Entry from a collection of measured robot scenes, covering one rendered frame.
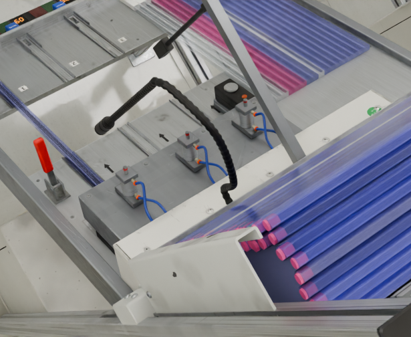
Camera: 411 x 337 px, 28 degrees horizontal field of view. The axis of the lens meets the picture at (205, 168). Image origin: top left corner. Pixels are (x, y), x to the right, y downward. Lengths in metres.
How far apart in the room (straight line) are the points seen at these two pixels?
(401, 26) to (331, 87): 1.27
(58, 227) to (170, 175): 0.19
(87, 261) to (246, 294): 0.53
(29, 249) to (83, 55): 0.41
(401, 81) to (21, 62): 0.71
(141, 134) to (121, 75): 1.12
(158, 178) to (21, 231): 0.56
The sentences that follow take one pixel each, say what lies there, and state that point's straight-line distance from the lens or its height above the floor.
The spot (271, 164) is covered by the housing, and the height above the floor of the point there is 1.26.
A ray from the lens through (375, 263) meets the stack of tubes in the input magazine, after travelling 0.81.
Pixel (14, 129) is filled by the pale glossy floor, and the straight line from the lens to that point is 2.42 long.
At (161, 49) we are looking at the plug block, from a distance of 1.33.
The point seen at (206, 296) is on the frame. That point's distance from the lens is 0.82.
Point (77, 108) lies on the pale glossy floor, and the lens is 2.47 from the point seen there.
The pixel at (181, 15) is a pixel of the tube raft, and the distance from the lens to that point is 1.69.
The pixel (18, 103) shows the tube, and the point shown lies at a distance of 1.54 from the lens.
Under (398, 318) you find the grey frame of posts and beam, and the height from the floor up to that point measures 1.90.
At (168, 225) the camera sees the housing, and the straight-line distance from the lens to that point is 1.15.
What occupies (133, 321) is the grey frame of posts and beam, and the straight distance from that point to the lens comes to 1.01.
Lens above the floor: 2.34
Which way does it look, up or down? 67 degrees down
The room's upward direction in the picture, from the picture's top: 65 degrees clockwise
